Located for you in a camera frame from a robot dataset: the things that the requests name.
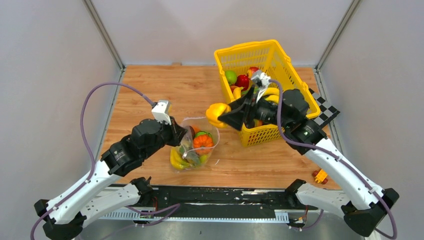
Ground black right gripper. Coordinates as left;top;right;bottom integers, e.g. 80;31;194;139
218;84;292;130

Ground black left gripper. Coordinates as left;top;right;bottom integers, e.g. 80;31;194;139
142;114;189;160

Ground orange fruit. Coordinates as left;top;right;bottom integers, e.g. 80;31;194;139
191;125;200;134

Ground yellow bell pepper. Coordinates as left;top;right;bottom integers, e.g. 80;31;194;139
205;103;231;128

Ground small watermelon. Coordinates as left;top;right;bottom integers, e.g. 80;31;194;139
194;131;212;139

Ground clear zip top bag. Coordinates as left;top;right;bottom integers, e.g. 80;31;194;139
169;117;220;171

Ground small orange pumpkin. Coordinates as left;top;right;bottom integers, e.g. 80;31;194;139
193;137;214;155

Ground yellow banana bunch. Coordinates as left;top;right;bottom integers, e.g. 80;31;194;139
169;147;209;171

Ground yellow plastic basket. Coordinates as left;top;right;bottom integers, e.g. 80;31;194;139
214;39;322;147

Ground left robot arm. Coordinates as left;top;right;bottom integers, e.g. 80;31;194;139
34;117;188;240

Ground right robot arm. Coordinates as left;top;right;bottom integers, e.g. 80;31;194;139
206;89;399;240

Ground dark purple passion fruit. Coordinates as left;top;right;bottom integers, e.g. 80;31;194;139
188;125;196;139

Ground red apple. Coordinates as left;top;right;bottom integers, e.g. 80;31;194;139
234;74;250;92
246;66;259;78

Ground green apple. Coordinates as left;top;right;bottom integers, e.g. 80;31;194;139
224;70;238;86

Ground checkerboard calibration board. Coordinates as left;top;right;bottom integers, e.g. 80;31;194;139
309;88;340;128

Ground yellow orange toy block car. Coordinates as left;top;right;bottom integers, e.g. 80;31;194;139
312;169;328;185

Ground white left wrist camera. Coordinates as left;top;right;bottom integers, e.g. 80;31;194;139
151;100;172;125

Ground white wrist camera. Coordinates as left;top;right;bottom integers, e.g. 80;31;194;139
250;69;271;103
151;100;172;125

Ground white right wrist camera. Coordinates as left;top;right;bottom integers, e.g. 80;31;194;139
250;69;271;103

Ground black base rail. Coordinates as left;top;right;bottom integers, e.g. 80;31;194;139
130;183;321;221

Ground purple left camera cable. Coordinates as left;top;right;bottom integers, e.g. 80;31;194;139
30;81;157;240

